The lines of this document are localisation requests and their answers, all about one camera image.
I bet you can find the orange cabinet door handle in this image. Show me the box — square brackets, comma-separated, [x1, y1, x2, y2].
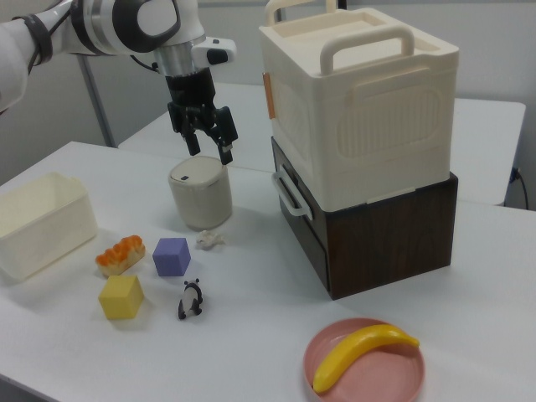
[262, 71, 276, 121]

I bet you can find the pink plate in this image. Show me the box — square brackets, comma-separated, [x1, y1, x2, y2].
[302, 317, 428, 402]

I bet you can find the yellow foam cube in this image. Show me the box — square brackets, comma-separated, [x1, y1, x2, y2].
[97, 274, 146, 322]

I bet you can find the dark brown wooden drawer box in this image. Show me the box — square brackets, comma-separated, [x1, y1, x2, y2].
[271, 137, 460, 302]

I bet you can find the cream plastic storage cabinet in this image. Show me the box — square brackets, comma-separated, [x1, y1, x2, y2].
[258, 0, 462, 211]

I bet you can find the cream ceramic mug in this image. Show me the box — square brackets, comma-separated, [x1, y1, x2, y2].
[167, 155, 234, 232]

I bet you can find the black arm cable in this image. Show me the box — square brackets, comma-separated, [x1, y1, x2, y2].
[24, 39, 164, 76]

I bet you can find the purple foam cube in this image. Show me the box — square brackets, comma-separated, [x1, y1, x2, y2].
[152, 236, 193, 279]

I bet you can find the white plastic basket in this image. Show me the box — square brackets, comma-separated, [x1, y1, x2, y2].
[0, 171, 100, 286]

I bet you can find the white drawer handle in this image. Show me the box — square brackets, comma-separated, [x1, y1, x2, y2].
[271, 163, 316, 219]

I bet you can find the small panda figure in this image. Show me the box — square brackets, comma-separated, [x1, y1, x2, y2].
[177, 278, 205, 322]

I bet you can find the black wall cable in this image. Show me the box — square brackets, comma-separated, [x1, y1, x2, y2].
[511, 166, 530, 209]

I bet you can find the black arm strap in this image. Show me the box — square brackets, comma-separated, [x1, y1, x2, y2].
[22, 13, 54, 60]

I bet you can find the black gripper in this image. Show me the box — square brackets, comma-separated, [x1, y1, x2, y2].
[164, 69, 240, 166]

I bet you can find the yellow toy banana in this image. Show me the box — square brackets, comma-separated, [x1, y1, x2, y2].
[312, 322, 421, 395]

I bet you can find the orange glazed toy bread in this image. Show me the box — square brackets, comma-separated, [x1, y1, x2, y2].
[95, 234, 147, 279]

